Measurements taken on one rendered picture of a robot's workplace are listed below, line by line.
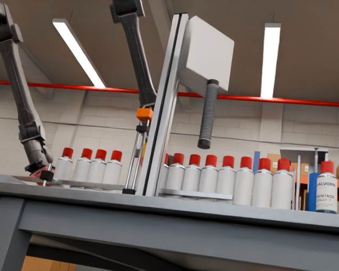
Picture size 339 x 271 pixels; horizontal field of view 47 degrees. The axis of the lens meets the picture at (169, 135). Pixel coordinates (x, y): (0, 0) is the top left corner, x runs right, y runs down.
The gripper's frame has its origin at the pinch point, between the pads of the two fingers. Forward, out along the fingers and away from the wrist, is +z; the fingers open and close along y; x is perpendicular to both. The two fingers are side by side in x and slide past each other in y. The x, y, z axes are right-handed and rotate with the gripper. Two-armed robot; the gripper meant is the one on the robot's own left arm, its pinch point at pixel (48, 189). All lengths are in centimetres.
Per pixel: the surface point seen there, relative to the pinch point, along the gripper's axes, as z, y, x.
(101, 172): 6.4, -1.1, -19.2
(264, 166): 34, -2, -63
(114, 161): 6.0, -2.0, -24.9
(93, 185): 10.5, -4.4, -16.2
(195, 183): 27, -2, -44
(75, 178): 3.9, -2.9, -11.2
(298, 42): -171, 302, -215
